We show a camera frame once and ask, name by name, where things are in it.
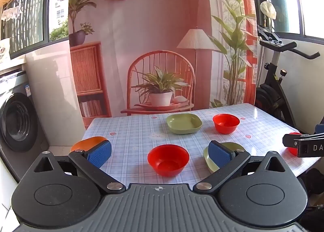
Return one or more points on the grey washing machine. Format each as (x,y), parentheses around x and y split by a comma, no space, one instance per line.
(17,120)

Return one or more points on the black exercise bike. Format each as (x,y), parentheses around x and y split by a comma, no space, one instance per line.
(274,87)

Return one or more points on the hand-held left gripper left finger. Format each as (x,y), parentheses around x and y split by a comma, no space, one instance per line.
(99,154)

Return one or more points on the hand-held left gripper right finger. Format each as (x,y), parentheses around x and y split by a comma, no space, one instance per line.
(220,154)

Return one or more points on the orange plate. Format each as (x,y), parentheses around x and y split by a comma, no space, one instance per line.
(83,143)

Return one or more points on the printed carton box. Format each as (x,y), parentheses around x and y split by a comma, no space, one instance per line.
(4,51)

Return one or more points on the cream cloth cover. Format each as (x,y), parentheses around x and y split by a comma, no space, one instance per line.
(268,9)

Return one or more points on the green square plate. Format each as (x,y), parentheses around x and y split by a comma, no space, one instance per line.
(184,123)

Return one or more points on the printed room backdrop cloth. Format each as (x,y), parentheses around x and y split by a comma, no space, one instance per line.
(151,19)

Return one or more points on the red plastic bowl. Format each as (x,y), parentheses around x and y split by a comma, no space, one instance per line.
(226,123)
(168,159)
(292,151)

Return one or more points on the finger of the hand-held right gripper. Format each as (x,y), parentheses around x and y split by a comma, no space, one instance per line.
(320,128)
(291,140)

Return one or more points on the white hanging cloth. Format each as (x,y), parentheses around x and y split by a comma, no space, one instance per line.
(11,13)

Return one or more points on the green round plate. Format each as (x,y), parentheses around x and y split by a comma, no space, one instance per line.
(208,161)

